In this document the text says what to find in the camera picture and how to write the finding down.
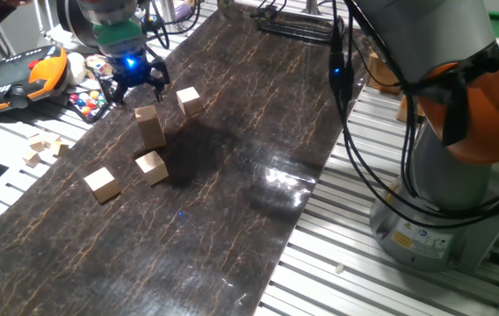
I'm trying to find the light wooden cube block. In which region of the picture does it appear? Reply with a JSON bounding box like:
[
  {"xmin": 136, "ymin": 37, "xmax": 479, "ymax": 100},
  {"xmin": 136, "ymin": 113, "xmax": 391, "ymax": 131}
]
[
  {"xmin": 134, "ymin": 104, "xmax": 163, "ymax": 133},
  {"xmin": 134, "ymin": 149, "xmax": 170, "ymax": 187},
  {"xmin": 175, "ymin": 86, "xmax": 205, "ymax": 117},
  {"xmin": 83, "ymin": 166, "xmax": 123, "ymax": 205},
  {"xmin": 141, "ymin": 126, "xmax": 168, "ymax": 151}
]

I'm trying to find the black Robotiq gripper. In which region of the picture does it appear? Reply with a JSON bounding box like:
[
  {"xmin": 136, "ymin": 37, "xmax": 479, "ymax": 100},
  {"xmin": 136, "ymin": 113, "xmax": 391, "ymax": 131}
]
[{"xmin": 107, "ymin": 50, "xmax": 172, "ymax": 107}]

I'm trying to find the black cable with plug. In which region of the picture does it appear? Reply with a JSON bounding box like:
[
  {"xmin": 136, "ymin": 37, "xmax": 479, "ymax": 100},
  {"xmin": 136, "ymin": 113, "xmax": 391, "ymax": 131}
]
[{"xmin": 326, "ymin": 0, "xmax": 499, "ymax": 229}]

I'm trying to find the black clamp frame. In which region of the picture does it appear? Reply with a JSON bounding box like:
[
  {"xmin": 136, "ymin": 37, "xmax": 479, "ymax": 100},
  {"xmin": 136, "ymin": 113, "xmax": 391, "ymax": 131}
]
[{"xmin": 256, "ymin": 6, "xmax": 336, "ymax": 44}]

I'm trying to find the Rubik's cube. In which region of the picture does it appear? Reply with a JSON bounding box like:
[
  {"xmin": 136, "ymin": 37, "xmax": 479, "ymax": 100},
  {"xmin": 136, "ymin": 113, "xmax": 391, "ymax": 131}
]
[{"xmin": 84, "ymin": 54, "xmax": 114, "ymax": 83}]

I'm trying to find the black tray of balls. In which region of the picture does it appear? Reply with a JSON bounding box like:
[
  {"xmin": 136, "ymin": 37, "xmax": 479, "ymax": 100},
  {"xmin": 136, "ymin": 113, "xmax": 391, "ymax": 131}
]
[{"xmin": 65, "ymin": 86, "xmax": 119, "ymax": 124}]

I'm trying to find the small wooden cube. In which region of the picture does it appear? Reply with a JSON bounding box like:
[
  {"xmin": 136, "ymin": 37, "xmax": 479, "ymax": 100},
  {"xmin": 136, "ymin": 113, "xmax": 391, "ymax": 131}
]
[
  {"xmin": 50, "ymin": 138, "xmax": 70, "ymax": 158},
  {"xmin": 27, "ymin": 133, "xmax": 47, "ymax": 153},
  {"xmin": 21, "ymin": 149, "xmax": 41, "ymax": 169}
]

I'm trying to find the black round fan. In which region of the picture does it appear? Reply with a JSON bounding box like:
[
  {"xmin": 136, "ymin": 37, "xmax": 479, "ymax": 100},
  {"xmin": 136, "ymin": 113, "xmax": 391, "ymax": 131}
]
[{"xmin": 55, "ymin": 0, "xmax": 99, "ymax": 49}]

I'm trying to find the brown wooden box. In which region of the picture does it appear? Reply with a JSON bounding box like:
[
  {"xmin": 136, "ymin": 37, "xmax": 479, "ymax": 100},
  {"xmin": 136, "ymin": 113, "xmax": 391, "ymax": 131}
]
[{"xmin": 365, "ymin": 50, "xmax": 404, "ymax": 94}]

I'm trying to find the black orange teach pendant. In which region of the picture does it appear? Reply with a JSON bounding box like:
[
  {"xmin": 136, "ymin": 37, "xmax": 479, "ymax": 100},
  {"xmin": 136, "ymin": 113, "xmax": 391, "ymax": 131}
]
[{"xmin": 0, "ymin": 43, "xmax": 69, "ymax": 116}]

